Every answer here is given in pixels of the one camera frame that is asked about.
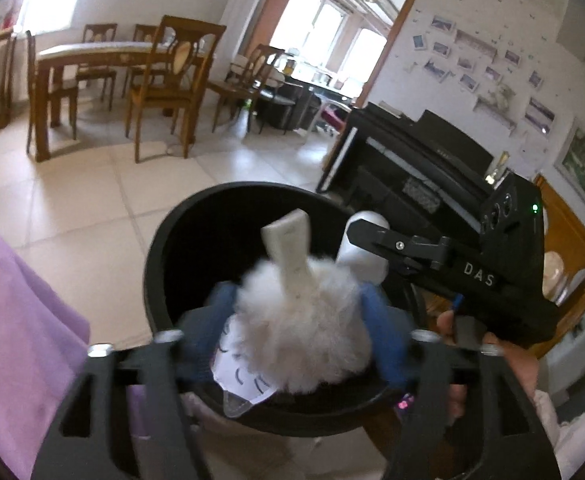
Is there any white fluffy ball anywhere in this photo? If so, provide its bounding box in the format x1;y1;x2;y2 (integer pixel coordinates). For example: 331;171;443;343
232;208;373;393

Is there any group of wall photos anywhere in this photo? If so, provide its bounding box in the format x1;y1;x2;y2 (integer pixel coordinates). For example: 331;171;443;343
410;12;558;136

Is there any white plastic piece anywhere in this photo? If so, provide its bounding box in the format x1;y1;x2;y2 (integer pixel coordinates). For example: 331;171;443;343
335;211;391;283

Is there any pink stool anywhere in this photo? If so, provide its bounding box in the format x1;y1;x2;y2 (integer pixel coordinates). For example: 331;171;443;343
323;102;353;133

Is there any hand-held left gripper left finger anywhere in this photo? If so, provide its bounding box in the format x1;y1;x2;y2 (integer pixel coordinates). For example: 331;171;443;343
30;282;238;480

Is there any wooden dining table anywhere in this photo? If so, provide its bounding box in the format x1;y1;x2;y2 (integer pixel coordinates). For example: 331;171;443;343
35;40;213;163

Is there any wooden dining chair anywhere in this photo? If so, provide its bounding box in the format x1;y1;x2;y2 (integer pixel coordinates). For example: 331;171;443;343
125;15;227;163
122;24;160;98
207;44;286;133
75;22;118;111
25;30;79;156

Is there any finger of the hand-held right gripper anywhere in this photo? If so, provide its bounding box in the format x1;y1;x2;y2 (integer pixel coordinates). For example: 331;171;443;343
347;219;454;272

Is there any black chair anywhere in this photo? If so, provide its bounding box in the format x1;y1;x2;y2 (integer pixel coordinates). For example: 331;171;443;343
257;72;323;133

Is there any person's right forearm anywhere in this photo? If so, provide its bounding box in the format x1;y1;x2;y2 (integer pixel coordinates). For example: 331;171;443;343
533;390;585;480

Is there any purple tablecloth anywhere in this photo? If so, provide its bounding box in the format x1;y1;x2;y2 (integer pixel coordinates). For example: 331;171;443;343
0;202;148;480

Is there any black piano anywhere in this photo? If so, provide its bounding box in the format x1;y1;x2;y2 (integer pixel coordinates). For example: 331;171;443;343
315;102;511;241

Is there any white eyelash print card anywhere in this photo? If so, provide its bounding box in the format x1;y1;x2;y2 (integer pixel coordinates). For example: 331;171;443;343
211;315;278;418

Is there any person's right hand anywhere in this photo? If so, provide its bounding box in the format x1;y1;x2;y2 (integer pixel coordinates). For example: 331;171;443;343
435;310;541;426

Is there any white standing air conditioner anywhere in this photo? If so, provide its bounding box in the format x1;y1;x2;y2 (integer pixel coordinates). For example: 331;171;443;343
222;0;264;56

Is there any wooden armchair frame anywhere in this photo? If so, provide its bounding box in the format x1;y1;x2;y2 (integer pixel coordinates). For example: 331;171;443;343
533;172;585;361

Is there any wooden door frame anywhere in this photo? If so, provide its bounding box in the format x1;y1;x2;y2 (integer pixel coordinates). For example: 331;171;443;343
255;0;429;111

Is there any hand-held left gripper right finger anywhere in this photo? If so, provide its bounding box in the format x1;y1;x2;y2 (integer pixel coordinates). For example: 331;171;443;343
357;285;563;480

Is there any black trash bin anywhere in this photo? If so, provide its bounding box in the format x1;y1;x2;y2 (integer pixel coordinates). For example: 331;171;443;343
143;181;428;436

